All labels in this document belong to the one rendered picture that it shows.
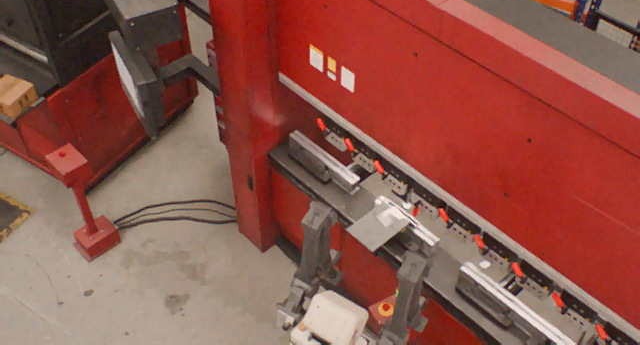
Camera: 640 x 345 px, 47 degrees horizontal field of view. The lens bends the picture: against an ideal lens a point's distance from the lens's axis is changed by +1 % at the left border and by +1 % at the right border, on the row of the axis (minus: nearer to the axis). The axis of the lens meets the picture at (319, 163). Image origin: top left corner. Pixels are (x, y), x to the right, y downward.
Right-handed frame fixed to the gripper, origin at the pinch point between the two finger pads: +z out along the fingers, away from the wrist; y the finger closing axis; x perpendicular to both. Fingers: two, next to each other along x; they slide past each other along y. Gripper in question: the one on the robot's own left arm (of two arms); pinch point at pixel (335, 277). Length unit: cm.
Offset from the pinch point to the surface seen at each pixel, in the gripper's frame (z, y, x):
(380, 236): 14.2, -5.2, -28.8
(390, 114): -34, 4, -73
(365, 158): 1, 17, -58
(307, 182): 34, 51, -39
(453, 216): -8, -36, -49
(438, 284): 25, -39, -23
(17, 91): -9, 212, -4
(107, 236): 77, 169, 43
